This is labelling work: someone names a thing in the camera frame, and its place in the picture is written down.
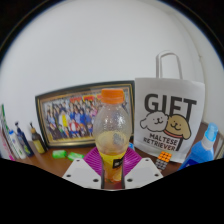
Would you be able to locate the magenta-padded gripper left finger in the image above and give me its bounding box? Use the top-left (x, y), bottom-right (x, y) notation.
top-left (62, 146), bottom-right (103, 190)

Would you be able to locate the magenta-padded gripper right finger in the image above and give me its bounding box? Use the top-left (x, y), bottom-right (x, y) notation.
top-left (121, 146), bottom-right (164, 190)

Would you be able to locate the clear orange-capped drink bottle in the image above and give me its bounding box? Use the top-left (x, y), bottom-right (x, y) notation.
top-left (92, 88), bottom-right (132, 184)

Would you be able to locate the brown yellow-labelled pump bottle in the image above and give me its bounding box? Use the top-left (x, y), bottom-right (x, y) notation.
top-left (29, 122), bottom-right (48, 155)

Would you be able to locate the framed group picture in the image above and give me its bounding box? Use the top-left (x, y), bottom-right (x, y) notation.
top-left (34, 79), bottom-right (136, 149)

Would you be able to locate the blue detergent bottle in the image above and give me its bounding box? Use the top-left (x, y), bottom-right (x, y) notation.
top-left (178, 122), bottom-right (219, 171)

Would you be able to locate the dark blue pump bottle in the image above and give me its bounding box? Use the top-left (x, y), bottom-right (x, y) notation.
top-left (14, 121), bottom-right (34, 158)

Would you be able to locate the white printed gift bag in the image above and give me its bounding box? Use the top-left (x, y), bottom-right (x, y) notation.
top-left (133, 50), bottom-right (206, 164)

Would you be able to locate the white blue-capped shampoo bottle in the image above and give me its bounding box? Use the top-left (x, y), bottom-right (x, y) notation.
top-left (8, 129), bottom-right (27, 160)

